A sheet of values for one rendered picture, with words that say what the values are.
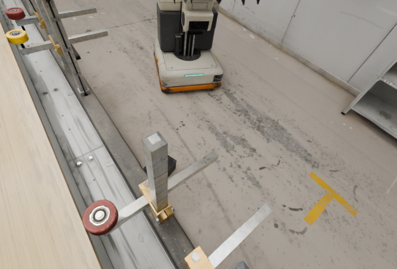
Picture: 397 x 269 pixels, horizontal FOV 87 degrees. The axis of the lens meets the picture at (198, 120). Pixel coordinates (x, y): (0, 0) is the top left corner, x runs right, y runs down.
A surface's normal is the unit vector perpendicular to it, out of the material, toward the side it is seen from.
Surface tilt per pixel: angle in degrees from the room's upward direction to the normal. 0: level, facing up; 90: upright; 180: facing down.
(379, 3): 90
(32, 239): 0
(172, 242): 0
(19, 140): 0
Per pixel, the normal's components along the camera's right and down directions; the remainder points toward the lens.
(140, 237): 0.11, -0.64
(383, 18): -0.78, 0.41
